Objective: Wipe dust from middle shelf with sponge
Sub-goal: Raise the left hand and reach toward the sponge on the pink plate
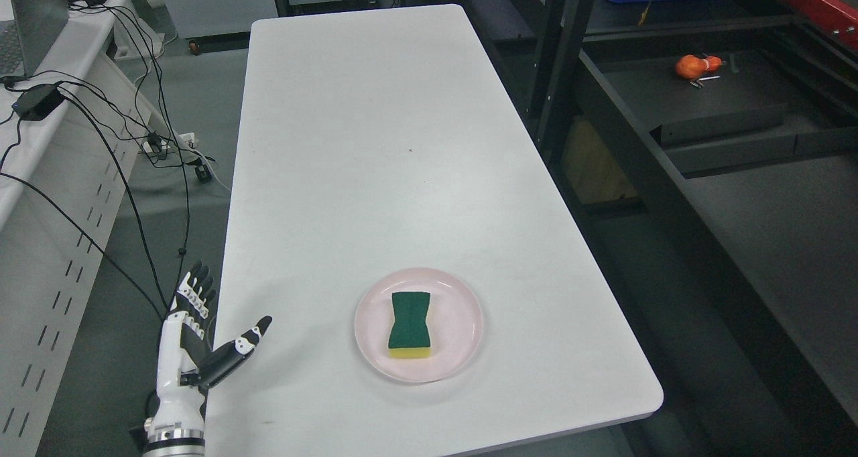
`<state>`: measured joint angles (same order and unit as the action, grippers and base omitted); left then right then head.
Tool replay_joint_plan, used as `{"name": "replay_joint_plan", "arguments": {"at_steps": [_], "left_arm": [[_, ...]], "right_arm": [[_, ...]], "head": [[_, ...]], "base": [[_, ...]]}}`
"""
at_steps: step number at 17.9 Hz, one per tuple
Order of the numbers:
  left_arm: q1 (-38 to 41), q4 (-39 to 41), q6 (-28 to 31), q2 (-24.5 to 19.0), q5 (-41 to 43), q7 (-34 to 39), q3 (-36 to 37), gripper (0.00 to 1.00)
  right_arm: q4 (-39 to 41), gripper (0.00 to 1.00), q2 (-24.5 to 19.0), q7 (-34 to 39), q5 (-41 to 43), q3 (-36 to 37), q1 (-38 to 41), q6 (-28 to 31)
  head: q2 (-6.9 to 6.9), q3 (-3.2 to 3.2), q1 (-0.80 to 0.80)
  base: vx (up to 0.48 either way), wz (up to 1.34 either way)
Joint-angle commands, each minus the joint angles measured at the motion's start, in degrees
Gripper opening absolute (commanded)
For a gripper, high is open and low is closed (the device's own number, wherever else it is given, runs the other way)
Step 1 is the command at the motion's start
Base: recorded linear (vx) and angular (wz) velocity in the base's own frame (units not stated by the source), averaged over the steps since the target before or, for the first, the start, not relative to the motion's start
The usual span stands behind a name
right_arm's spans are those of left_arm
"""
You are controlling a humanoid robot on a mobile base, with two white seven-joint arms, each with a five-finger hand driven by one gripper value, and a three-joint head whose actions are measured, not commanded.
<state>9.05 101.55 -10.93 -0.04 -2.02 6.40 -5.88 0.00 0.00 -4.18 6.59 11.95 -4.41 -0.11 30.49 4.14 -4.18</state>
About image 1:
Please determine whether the red metal beam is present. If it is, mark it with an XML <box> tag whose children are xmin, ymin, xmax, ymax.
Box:
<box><xmin>778</xmin><ymin>0</ymin><xmax>857</xmax><ymax>42</ymax></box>

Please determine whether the grey laptop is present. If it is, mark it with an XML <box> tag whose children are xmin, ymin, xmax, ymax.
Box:
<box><xmin>1</xmin><ymin>0</ymin><xmax>68</xmax><ymax>76</ymax></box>

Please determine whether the orange toy on shelf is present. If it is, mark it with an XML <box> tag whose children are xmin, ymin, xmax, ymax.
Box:
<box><xmin>674</xmin><ymin>54</ymin><xmax>723</xmax><ymax>81</ymax></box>

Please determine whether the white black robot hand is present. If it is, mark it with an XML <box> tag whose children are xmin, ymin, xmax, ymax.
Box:
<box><xmin>147</xmin><ymin>261</ymin><xmax>272</xmax><ymax>447</ymax></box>

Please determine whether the dark metal shelf rack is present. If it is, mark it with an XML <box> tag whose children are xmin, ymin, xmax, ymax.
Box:
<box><xmin>467</xmin><ymin>0</ymin><xmax>856</xmax><ymax>456</ymax></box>

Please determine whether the white rectangular table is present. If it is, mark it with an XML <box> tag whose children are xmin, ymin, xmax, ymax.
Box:
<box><xmin>206</xmin><ymin>5</ymin><xmax>663</xmax><ymax>456</ymax></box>

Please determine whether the white perforated desk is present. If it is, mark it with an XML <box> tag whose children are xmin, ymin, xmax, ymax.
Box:
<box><xmin>1</xmin><ymin>9</ymin><xmax>163</xmax><ymax>456</ymax></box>

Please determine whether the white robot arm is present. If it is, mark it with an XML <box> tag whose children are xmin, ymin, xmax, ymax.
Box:
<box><xmin>128</xmin><ymin>417</ymin><xmax>205</xmax><ymax>456</ymax></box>

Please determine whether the black cable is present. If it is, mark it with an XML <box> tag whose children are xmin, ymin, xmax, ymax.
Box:
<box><xmin>0</xmin><ymin>1</ymin><xmax>195</xmax><ymax>320</ymax></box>

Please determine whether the black power brick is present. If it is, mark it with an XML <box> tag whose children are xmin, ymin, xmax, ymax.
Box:
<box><xmin>11</xmin><ymin>84</ymin><xmax>64</xmax><ymax>121</ymax></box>

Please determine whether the pink round plate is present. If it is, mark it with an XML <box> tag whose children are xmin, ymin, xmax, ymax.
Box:
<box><xmin>353</xmin><ymin>267</ymin><xmax>484</xmax><ymax>384</ymax></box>

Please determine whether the green yellow sponge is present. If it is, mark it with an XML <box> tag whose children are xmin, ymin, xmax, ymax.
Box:
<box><xmin>388</xmin><ymin>291</ymin><xmax>432</xmax><ymax>359</ymax></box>

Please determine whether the white power strip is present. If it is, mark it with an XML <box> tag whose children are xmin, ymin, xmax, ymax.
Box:
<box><xmin>140</xmin><ymin>131</ymin><xmax>198</xmax><ymax>157</ymax></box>

